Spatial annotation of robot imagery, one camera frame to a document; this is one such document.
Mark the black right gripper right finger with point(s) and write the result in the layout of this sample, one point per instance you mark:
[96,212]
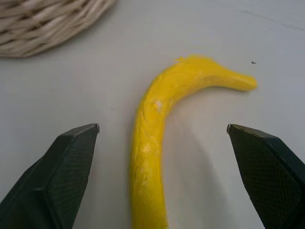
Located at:
[271,176]

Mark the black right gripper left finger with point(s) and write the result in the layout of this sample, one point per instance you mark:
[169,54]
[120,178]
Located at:
[54,181]

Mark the wicker basket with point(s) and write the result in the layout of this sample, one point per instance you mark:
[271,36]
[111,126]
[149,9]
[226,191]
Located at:
[40,23]

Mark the yellow banana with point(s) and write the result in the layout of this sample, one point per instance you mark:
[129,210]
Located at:
[149,148]

